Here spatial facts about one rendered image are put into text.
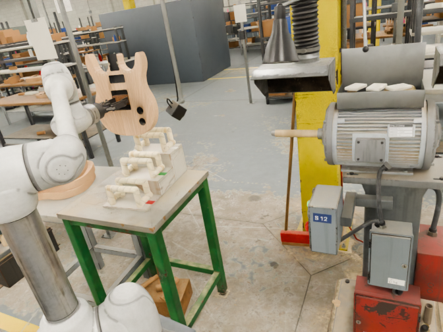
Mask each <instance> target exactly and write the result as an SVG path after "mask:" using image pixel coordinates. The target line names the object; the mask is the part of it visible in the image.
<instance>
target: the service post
mask: <svg viewBox="0 0 443 332"><path fill-rule="evenodd" d="M26 2H27V4H28V8H29V10H30V13H31V15H32V19H31V20H24V23H25V25H26V29H27V31H28V34H29V36H30V40H31V42H32V45H33V48H34V51H35V53H36V57H37V59H38V61H40V60H47V62H48V63H50V62H54V61H55V59H57V58H58V56H57V53H56V50H55V47H54V44H53V41H52V39H51V35H50V33H49V29H48V27H47V23H46V21H45V17H40V14H39V11H38V8H37V5H36V2H35V0H26ZM105 231H106V233H105V234H103V236H102V238H108V239H112V238H113V237H114V236H115V235H116V234H117V233H118V232H113V231H107V230H105Z"/></svg>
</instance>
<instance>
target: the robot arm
mask: <svg viewBox="0 0 443 332"><path fill-rule="evenodd" d="M41 76H42V84H43V87H44V90H45V93H46V95H47V97H48V98H49V100H50V101H51V102H52V106H53V113H54V118H53V119H52V121H51V124H50V125H51V129H52V131H53V132H54V133H55V134H56V135H57V136H56V137H55V138H54V139H47V140H42V141H37V142H30V143H27V144H20V145H14V146H7V147H3V148H0V231H1V232H2V234H3V236H4V238H5V240H6V242H7V244H8V246H9V248H10V250H11V252H12V254H13V256H14V258H15V260H16V262H17V264H18V265H19V267H20V269H21V271H22V273H23V275H24V277H25V279H26V281H27V283H28V285H29V287H30V289H31V291H32V293H33V294H34V296H35V298H36V300H37V302H38V304H39V306H40V308H41V310H42V312H43V316H42V318H41V321H40V328H39V329H38V330H37V331H36V332H174V331H169V330H167V329H164V328H163V327H161V323H160V317H159V313H158V310H157V308H156V305H155V303H154V301H153V299H152V297H151V296H150V294H149V293H148V291H147V290H146V289H145V288H144V287H142V286H141V285H139V284H138V283H130V282H128V283H122V284H120V285H118V286H116V287H115V288H114V289H112V290H111V291H110V292H109V294H108V295H107V296H106V298H105V300H104V302H102V303H101V304H100V305H99V306H95V307H92V306H91V305H90V304H89V303H87V301H86V300H85V299H83V298H80V297H76V296H75V294H74V291H73V288H72V287H71V284H70V282H69V280H68V277H67V275H66V273H65V270H64V269H63V266H62V264H61V261H60V259H59V256H58V255H57V253H56V250H55V248H54V245H53V243H52V241H51V239H50V237H49V234H48V232H47V229H46V227H45V225H44V222H43V221H42V218H41V216H40V213H39V211H38V209H37V205H38V200H39V199H38V192H39V191H42V190H46V189H48V188H53V187H55V186H59V185H63V184H68V183H70V182H72V181H74V180H75V179H76V178H77V177H78V176H79V175H80V174H81V172H82V171H83V169H84V166H85V164H86V149H85V147H84V144H83V143H82V141H81V140H80V139H79V137H78V134H80V133H81V132H83V131H85V130H86V129H87V128H88V127H89V126H92V125H94V124H95V123H97V122H98V121H99V120H100V119H102V118H103V117H104V115H105V113H108V112H109V111H115V110H117V109H120V108H122V107H124V106H126V105H127V104H128V103H129V100H128V97H125V98H123V99H120V101H117V102H116V100H115V98H112V99H110V100H107V99H106V100H105V102H104V101H103V102H101V103H93V104H86V105H83V106H82V104H81V102H80V100H79V98H78V92H77V90H76V86H75V83H74V80H73V78H72V76H71V74H70V72H69V70H68V68H67V67H66V66H65V65H64V64H63V63H60V62H59V61H54V62H50V63H46V64H45V65H44V66H43V67H42V71H41Z"/></svg>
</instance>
